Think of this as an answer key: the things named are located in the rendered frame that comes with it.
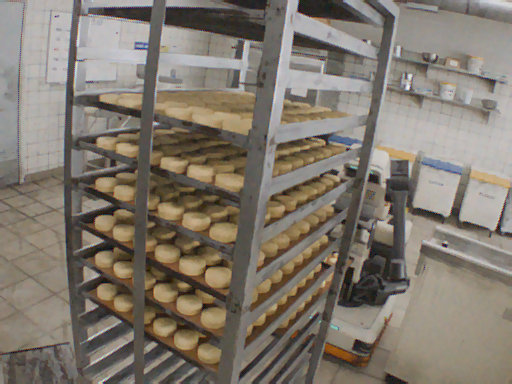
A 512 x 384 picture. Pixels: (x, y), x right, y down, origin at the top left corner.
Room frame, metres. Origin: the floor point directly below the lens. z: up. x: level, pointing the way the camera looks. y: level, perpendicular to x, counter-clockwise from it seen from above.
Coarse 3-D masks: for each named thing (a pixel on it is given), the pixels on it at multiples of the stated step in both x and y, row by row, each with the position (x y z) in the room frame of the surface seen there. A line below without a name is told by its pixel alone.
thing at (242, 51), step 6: (240, 42) 1.32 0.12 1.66; (246, 42) 1.32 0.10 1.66; (240, 48) 1.32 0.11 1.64; (246, 48) 1.32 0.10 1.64; (240, 54) 1.32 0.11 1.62; (246, 54) 1.33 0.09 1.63; (246, 60) 1.33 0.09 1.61; (234, 72) 1.32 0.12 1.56; (240, 72) 1.31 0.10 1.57; (234, 78) 1.32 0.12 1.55; (240, 78) 1.32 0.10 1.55; (234, 84) 1.32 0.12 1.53; (240, 84) 1.32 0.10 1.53
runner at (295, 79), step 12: (288, 72) 0.66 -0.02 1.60; (300, 72) 0.70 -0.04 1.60; (252, 84) 0.58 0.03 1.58; (288, 84) 0.66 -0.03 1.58; (300, 84) 0.70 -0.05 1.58; (312, 84) 0.75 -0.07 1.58; (324, 84) 0.80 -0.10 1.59; (336, 84) 0.86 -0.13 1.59; (348, 84) 0.92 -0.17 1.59; (360, 84) 1.01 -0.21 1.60; (372, 84) 1.10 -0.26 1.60
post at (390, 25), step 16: (384, 32) 1.11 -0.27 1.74; (384, 48) 1.11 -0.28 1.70; (384, 64) 1.10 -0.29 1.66; (384, 80) 1.10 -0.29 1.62; (368, 128) 1.11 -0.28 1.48; (368, 144) 1.10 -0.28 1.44; (368, 160) 1.10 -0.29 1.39; (352, 208) 1.11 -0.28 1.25; (352, 224) 1.10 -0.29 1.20; (352, 240) 1.11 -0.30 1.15; (336, 272) 1.11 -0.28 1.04; (336, 288) 1.10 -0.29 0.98; (336, 304) 1.12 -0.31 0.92; (320, 336) 1.11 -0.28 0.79; (320, 352) 1.10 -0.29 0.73
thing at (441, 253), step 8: (424, 240) 1.82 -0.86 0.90; (424, 248) 1.79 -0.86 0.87; (432, 248) 1.77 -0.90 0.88; (440, 248) 1.75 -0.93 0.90; (432, 256) 1.76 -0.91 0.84; (440, 256) 1.74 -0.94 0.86; (448, 256) 1.72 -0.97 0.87; (456, 256) 1.70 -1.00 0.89; (464, 256) 1.68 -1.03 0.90; (456, 264) 1.69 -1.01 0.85; (464, 264) 1.67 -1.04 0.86; (472, 264) 1.65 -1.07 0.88; (480, 264) 1.63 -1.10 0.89; (488, 264) 1.62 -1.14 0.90; (472, 272) 1.64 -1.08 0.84; (480, 272) 1.62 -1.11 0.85; (488, 272) 1.60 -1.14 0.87; (496, 272) 1.58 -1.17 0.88; (504, 272) 1.55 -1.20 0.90; (496, 280) 1.57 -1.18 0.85; (504, 280) 1.55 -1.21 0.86
